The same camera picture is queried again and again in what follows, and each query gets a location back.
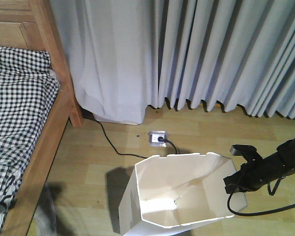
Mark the white sheer curtain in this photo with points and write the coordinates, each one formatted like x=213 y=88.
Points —
x=109 y=49

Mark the black white checkered bedding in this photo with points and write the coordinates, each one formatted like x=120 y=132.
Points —
x=28 y=90

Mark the white plastic trash bin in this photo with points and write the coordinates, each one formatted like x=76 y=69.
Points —
x=176 y=193

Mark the silver floor power socket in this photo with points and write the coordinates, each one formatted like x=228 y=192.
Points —
x=156 y=138

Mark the wooden bed frame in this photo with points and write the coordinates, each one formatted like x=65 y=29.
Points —
x=30 y=25

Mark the grey pleated curtain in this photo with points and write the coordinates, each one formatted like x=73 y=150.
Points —
x=232 y=52

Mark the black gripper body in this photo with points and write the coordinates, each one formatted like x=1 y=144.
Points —
x=251 y=175

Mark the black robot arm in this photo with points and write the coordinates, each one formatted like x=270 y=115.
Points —
x=282 y=162

